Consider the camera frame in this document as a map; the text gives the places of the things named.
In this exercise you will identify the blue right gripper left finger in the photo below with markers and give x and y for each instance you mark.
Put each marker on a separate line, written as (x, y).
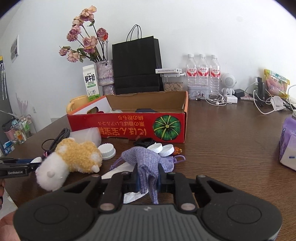
(131, 181)

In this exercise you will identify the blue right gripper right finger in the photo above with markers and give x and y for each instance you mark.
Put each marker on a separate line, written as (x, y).
(166, 180)

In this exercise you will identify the white tissue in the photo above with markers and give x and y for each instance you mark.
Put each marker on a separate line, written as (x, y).
(130, 195)

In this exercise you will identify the purple linen drawstring bag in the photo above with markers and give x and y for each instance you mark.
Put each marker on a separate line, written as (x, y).
(147, 163)

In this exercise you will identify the orange candy wrapper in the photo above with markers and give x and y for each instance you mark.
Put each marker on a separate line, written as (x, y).
(177, 151)

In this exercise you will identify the white bottle cap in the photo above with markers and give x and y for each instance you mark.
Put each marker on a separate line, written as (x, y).
(107, 151)

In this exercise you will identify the yellow white plush toy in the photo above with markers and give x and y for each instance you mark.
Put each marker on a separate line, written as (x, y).
(69, 156)

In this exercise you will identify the translucent plastic bottle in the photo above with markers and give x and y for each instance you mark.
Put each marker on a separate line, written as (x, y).
(88, 134)

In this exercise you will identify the black zip pouch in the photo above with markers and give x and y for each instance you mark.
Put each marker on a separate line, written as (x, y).
(145, 110)

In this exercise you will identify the person's left hand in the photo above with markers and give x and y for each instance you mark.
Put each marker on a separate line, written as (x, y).
(8, 232)

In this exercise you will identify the red cardboard box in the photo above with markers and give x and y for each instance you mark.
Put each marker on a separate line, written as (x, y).
(115, 116)

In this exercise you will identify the decorated metal tin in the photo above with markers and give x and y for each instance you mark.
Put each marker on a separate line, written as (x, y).
(198, 92)

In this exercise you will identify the yellow ceramic mug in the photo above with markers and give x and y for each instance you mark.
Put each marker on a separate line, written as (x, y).
(76, 103)

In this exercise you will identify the white green milk carton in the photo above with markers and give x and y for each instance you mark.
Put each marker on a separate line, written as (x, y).
(91, 84)

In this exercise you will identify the clear jar of seeds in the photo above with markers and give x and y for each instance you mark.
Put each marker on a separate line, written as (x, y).
(172, 81)

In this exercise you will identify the white charger block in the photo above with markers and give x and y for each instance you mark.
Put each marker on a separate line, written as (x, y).
(231, 99)

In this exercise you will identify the flat white box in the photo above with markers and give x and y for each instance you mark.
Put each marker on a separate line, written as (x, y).
(168, 70)

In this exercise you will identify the black power adapter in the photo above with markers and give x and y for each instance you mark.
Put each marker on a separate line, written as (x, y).
(239, 93)

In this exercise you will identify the purple glitter vase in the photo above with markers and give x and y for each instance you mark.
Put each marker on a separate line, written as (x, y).
(105, 77)

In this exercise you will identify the left water bottle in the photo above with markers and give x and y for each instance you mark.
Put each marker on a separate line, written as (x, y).
(191, 70)

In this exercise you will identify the water bottle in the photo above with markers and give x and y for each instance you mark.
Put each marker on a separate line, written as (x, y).
(203, 70)
(191, 70)
(215, 74)

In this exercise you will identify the white robot speaker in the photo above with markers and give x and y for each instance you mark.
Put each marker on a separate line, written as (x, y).
(228, 82)

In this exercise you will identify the black paper shopping bag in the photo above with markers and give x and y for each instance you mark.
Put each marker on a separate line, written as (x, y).
(135, 62)

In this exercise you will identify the middle water bottle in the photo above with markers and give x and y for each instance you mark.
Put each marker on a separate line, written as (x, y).
(203, 70)

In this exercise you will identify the right water bottle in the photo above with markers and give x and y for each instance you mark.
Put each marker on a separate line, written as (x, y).
(215, 74)

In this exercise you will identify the purple tissue pack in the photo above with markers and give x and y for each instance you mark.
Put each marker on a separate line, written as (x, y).
(287, 143)

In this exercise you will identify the black upright device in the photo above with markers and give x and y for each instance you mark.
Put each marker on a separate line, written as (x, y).
(261, 89)

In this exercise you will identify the white face mask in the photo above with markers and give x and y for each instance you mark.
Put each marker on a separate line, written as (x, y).
(277, 103)

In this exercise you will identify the dried pink rose bouquet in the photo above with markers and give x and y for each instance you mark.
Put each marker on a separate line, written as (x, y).
(92, 42)

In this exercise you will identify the yellow snack bag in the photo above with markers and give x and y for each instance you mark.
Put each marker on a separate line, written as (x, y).
(276, 84)

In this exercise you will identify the wire storage rack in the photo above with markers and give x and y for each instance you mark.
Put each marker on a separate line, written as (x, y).
(17, 130)

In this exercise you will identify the white wired earphones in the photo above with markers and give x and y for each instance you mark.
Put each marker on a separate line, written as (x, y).
(215, 99)

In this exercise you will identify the wall notice paper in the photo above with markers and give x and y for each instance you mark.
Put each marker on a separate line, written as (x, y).
(15, 49)

